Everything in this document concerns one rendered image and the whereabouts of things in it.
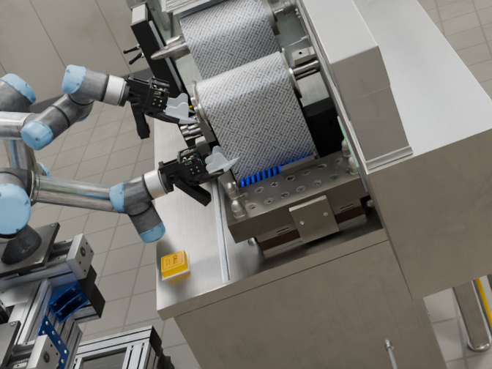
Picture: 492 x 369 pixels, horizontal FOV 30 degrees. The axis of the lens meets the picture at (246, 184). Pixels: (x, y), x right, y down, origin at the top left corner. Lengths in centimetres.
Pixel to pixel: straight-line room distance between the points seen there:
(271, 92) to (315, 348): 71
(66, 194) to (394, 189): 122
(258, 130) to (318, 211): 28
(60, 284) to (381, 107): 185
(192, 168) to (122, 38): 363
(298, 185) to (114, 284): 204
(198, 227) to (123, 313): 149
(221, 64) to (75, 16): 349
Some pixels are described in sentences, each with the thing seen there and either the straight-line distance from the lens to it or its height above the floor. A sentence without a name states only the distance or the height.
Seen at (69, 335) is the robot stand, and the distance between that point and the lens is 321.
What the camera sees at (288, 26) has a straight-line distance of 346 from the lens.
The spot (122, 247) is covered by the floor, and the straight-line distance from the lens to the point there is 452.
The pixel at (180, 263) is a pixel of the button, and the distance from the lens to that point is 251.
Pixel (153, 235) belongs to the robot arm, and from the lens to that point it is 256.
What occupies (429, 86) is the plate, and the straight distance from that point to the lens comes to 177.
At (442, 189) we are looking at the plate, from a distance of 163.
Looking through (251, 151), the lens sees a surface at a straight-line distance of 248.
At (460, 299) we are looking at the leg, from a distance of 308.
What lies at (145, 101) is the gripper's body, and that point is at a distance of 243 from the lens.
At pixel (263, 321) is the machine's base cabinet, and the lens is 248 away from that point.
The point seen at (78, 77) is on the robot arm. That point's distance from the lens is 240.
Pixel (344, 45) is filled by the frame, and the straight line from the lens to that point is 152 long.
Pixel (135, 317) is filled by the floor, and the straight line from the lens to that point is 404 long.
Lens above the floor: 229
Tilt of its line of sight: 30 degrees down
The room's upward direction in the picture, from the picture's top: 24 degrees counter-clockwise
